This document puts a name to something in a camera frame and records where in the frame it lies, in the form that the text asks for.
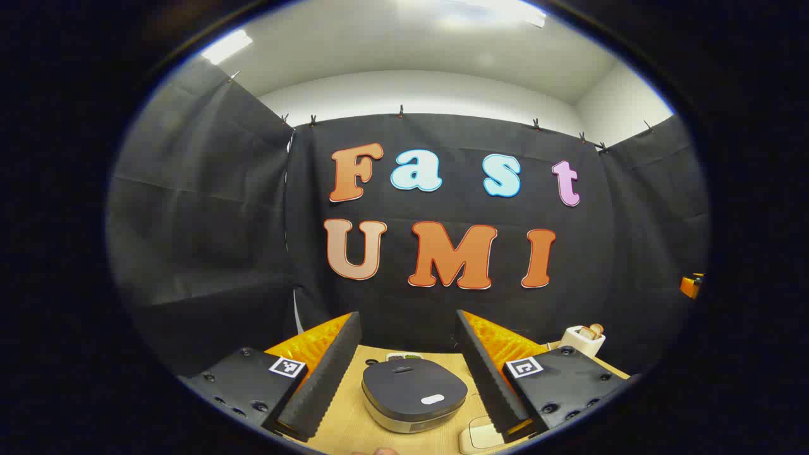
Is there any ceiling light panel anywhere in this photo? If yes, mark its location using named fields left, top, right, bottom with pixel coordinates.
left=436, top=0, right=547, bottom=29
left=201, top=28, right=253, bottom=65

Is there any white toaster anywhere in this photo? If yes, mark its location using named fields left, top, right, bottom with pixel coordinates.
left=559, top=325, right=606, bottom=360

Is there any grey rice cooker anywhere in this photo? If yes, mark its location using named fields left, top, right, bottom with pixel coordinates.
left=362, top=359, right=469, bottom=434

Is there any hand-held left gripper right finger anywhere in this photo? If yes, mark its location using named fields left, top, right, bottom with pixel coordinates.
left=455, top=309, right=633, bottom=443

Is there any black backdrop cloth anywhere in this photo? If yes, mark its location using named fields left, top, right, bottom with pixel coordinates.
left=106, top=57, right=712, bottom=380

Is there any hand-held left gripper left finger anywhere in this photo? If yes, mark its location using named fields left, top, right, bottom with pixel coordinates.
left=179, top=311, right=363, bottom=443

